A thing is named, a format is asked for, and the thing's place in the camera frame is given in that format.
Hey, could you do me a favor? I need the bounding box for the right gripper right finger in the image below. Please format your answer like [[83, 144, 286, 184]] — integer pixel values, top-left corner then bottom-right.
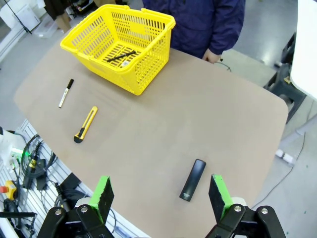
[[205, 174, 287, 238]]

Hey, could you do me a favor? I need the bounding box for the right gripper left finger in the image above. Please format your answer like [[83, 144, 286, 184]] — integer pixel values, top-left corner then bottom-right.
[[37, 176, 115, 238]]

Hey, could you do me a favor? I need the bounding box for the black pen with yellow cap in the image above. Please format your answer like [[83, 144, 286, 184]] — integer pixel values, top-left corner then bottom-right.
[[106, 50, 137, 63]]

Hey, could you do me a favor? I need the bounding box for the person's left forearm purple sleeve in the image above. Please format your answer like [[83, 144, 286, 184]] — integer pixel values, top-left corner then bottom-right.
[[205, 9, 246, 57]]

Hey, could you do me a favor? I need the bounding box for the yellow plastic shopping basket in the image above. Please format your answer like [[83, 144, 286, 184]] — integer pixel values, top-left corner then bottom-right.
[[60, 4, 177, 96]]

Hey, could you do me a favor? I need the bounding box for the person in purple jacket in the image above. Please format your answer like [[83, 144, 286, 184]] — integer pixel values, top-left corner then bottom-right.
[[142, 0, 246, 60]]

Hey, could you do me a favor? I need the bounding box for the person's left hand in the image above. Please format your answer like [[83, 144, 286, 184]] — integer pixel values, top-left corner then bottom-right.
[[202, 48, 224, 64]]

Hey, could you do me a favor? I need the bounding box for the black stapler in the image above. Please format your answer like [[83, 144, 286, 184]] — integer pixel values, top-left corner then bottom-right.
[[179, 158, 207, 202]]

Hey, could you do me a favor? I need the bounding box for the yellow utility knife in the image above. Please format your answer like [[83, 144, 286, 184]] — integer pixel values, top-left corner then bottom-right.
[[73, 106, 99, 144]]

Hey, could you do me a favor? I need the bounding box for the white floor power strip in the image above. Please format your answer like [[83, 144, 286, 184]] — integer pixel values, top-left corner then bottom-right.
[[274, 148, 296, 165]]

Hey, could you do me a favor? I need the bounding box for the red yellow emergency stop button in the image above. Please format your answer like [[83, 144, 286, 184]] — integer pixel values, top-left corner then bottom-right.
[[0, 180, 18, 201]]

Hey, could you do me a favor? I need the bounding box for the white power strip green light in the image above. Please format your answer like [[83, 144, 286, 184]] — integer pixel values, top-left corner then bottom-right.
[[9, 147, 28, 165]]

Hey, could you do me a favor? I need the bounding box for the white marker with black cap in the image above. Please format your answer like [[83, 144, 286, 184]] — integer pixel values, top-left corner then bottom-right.
[[57, 78, 75, 109]]

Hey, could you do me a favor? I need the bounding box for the white side table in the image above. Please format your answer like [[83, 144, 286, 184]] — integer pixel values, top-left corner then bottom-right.
[[289, 0, 317, 100]]

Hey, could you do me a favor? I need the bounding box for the black coiled cable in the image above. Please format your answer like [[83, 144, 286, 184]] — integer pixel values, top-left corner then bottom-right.
[[54, 182, 88, 214]]

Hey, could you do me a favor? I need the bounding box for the grey floor cable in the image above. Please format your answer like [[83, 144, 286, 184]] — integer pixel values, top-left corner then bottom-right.
[[252, 131, 307, 209]]

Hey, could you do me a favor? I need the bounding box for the black cable with yellow band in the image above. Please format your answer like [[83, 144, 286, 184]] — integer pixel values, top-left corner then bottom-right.
[[20, 134, 57, 191]]

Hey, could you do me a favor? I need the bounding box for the dark grey table leg frame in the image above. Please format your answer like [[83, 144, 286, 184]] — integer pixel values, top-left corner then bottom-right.
[[263, 32, 317, 140]]

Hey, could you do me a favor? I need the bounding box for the thin grey cable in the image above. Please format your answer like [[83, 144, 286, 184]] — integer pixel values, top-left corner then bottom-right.
[[213, 58, 233, 73]]

